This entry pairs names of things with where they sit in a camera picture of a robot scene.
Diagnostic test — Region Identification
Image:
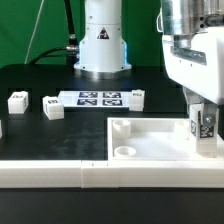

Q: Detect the white square tabletop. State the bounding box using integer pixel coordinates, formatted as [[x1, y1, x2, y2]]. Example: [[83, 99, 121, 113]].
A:
[[107, 117, 224, 161]]

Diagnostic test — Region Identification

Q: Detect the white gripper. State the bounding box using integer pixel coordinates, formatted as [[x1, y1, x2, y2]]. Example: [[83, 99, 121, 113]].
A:
[[161, 26, 224, 139]]

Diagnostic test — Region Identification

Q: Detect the white thin cable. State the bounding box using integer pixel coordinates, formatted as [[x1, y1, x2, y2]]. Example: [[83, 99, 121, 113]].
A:
[[24, 0, 46, 65]]

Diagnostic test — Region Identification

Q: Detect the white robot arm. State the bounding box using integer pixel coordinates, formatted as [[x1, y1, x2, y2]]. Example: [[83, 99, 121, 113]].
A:
[[74, 0, 224, 136]]

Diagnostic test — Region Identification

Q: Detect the white L-shaped obstacle fence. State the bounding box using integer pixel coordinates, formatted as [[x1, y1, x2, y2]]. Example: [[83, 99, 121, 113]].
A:
[[0, 158, 224, 188]]

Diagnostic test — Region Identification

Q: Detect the black cable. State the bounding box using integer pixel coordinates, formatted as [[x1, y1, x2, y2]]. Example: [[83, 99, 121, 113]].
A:
[[28, 0, 81, 65]]

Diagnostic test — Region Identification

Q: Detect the white marker base plate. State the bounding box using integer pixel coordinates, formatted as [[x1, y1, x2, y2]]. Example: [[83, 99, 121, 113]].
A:
[[58, 91, 130, 108]]

